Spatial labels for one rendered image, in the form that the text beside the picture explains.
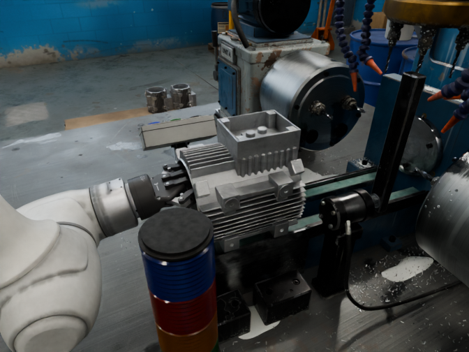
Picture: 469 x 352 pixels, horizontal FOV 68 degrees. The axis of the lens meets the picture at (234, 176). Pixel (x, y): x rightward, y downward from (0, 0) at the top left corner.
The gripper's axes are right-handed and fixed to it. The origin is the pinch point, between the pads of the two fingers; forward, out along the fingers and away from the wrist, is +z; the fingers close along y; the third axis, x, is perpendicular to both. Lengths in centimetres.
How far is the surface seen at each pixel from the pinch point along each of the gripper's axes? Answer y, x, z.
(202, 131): 19.1, 1.5, -1.4
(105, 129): 87, 24, -26
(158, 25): 564, 81, 85
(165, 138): 19.1, 0.3, -10.2
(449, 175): -22.4, -0.9, 25.8
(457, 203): -26.0, 1.3, 24.1
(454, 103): -5.9, -0.8, 46.0
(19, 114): 341, 92, -114
